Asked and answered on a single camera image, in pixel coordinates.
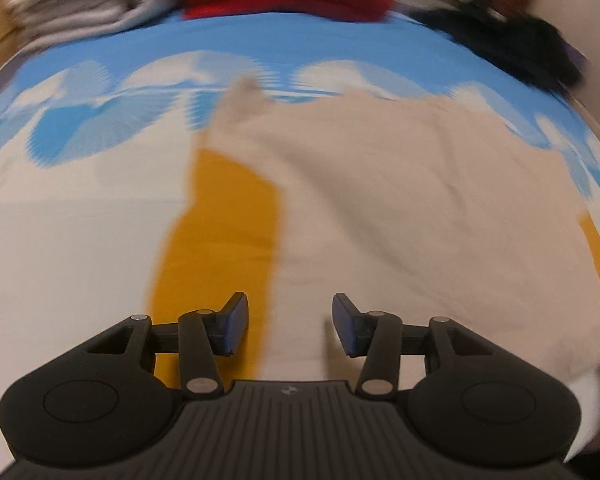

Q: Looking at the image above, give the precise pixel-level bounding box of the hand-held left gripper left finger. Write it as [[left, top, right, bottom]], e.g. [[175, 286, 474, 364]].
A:
[[87, 291, 250, 401]]

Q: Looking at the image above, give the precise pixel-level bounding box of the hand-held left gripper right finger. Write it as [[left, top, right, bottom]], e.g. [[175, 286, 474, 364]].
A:
[[332, 292, 492, 397]]

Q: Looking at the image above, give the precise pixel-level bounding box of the beige and mustard jacket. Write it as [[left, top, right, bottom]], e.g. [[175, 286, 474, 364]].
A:
[[147, 77, 600, 397]]

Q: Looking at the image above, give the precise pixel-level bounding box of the blue patterned bed sheet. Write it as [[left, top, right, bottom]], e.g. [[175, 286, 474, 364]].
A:
[[0, 9, 600, 480]]

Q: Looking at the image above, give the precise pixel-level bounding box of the black garment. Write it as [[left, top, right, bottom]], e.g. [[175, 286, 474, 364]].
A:
[[409, 7, 587, 95]]

